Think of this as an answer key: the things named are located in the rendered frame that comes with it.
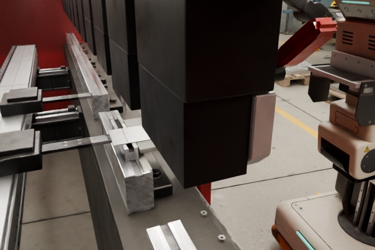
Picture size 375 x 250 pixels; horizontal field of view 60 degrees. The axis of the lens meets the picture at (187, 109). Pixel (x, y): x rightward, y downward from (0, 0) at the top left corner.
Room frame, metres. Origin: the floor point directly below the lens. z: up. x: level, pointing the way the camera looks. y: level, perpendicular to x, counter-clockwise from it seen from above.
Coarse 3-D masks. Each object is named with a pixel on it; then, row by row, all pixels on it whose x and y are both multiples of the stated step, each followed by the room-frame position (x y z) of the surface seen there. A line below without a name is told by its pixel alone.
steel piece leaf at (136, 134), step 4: (124, 128) 0.74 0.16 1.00; (128, 128) 0.74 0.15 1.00; (132, 128) 0.74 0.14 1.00; (136, 128) 0.74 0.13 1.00; (140, 128) 0.74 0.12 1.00; (124, 132) 0.72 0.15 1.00; (128, 132) 0.72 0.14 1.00; (132, 132) 0.72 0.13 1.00; (136, 132) 0.72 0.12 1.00; (140, 132) 0.72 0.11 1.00; (144, 132) 0.72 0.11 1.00; (128, 136) 0.69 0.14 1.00; (132, 136) 0.69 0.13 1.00; (136, 136) 0.69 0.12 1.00; (140, 136) 0.69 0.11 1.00; (144, 136) 0.69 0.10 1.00; (128, 140) 0.67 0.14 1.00; (132, 140) 0.67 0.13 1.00; (136, 140) 0.67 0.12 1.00; (140, 140) 0.67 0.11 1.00; (144, 140) 0.68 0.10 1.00
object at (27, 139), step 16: (0, 144) 0.59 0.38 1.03; (16, 144) 0.59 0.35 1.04; (32, 144) 0.59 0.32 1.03; (48, 144) 0.65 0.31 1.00; (64, 144) 0.65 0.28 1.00; (80, 144) 0.65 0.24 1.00; (96, 144) 0.66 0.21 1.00; (0, 160) 0.55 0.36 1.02; (16, 160) 0.56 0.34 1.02; (32, 160) 0.57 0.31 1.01; (0, 176) 0.55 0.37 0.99
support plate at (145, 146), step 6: (126, 120) 0.80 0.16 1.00; (132, 120) 0.80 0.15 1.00; (138, 120) 0.80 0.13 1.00; (126, 126) 0.77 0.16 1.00; (132, 126) 0.76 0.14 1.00; (138, 144) 0.66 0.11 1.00; (144, 144) 0.66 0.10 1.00; (150, 144) 0.66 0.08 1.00; (144, 150) 0.64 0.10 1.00; (150, 150) 0.64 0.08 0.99
